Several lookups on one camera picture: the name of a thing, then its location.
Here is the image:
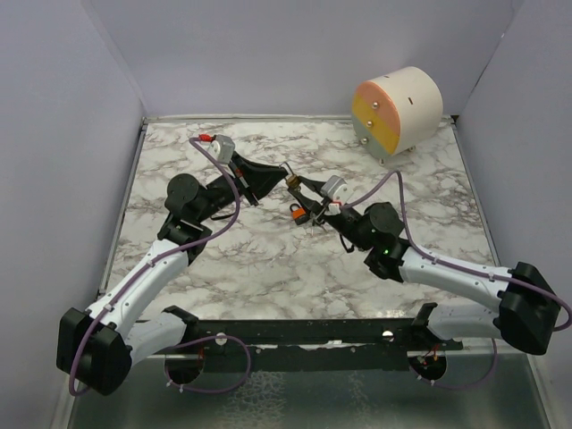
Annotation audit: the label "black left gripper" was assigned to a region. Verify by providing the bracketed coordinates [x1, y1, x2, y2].
[197, 152, 290, 223]

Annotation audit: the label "orange black padlock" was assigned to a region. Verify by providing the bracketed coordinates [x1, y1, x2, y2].
[290, 204, 309, 225]

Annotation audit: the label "small brass padlock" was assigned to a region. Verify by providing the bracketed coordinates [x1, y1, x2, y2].
[280, 162, 300, 189]

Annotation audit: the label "black keys of orange padlock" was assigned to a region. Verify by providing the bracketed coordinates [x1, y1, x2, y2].
[308, 214, 327, 237]

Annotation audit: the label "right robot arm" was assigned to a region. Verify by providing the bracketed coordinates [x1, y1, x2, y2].
[286, 175, 563, 356]

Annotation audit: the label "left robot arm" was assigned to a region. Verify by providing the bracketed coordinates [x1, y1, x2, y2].
[56, 153, 287, 395]

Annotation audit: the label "round pastel drawer cabinet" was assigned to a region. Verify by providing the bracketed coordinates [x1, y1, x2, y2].
[351, 66, 443, 162]

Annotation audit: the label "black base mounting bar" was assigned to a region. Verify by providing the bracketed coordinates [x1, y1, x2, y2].
[164, 303, 462, 383]

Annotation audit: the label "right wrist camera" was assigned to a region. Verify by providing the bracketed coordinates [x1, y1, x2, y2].
[320, 175, 352, 215]

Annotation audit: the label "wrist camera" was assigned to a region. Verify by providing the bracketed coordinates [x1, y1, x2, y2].
[320, 175, 352, 215]
[198, 134, 235, 164]

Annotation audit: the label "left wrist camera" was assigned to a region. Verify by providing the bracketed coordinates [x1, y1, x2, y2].
[198, 134, 235, 164]

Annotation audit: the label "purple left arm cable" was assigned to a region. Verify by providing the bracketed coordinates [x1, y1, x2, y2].
[66, 135, 252, 397]

